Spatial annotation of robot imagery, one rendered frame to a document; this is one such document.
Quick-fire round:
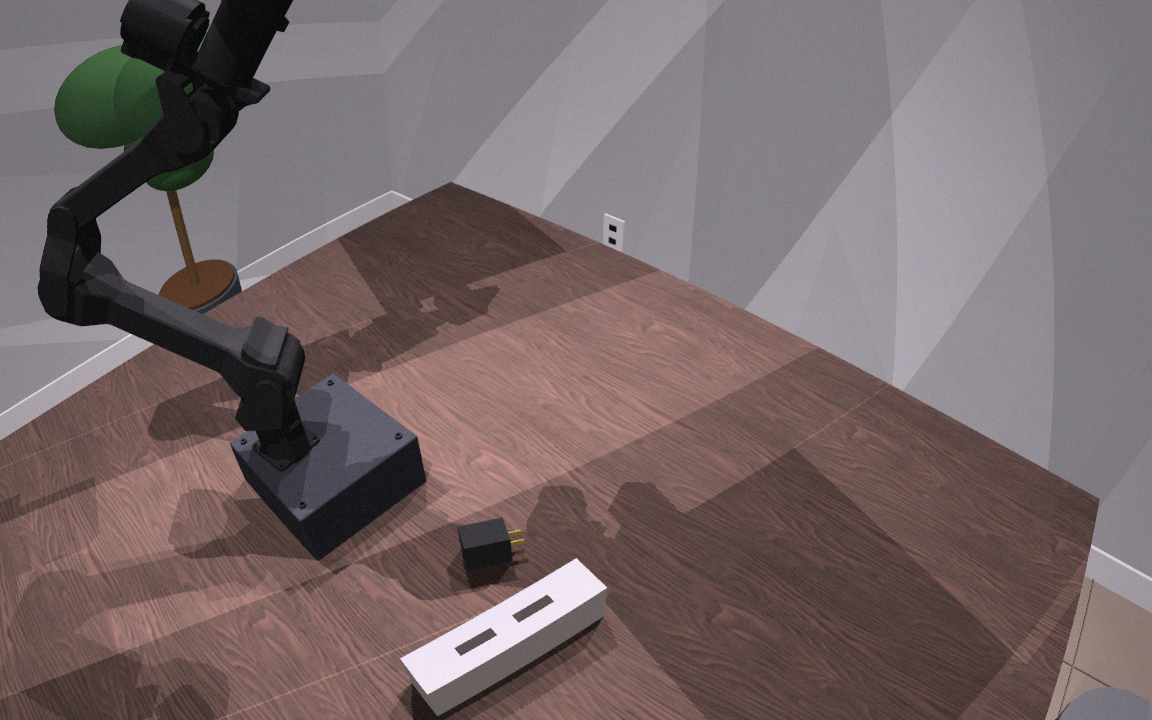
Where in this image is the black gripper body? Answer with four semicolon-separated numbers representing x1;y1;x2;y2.
215;0;293;39

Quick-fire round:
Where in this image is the black two-prong charger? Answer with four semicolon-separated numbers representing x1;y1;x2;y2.
457;518;524;570

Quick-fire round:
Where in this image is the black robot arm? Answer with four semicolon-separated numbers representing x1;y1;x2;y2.
37;0;320;472

